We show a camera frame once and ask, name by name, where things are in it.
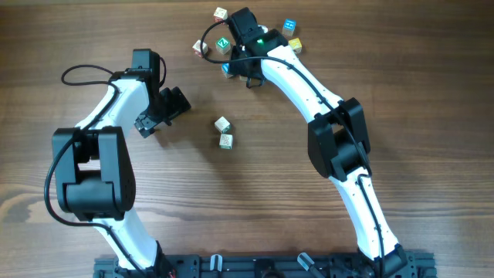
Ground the yellow block right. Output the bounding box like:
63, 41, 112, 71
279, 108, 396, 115
289, 38, 303, 54

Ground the green V block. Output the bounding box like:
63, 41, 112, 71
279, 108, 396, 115
214, 117, 231, 134

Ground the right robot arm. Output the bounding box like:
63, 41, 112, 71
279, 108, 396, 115
227, 8, 407, 277

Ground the white block red side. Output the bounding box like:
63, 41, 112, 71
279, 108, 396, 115
192, 39, 208, 58

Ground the blue top block right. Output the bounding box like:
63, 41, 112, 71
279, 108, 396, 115
282, 19, 296, 36

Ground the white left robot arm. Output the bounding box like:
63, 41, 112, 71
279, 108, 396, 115
44, 49, 191, 277

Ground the green Z block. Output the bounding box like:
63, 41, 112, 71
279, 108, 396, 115
215, 37, 232, 55

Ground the blue L block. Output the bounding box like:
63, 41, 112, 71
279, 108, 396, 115
222, 63, 234, 79

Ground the green-edged wooden block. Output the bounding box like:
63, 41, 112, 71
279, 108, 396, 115
219, 134, 233, 149

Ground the red-sided block far back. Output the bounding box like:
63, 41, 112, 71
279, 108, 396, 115
213, 7, 228, 23

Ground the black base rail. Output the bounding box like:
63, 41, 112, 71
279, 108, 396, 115
92, 253, 438, 278

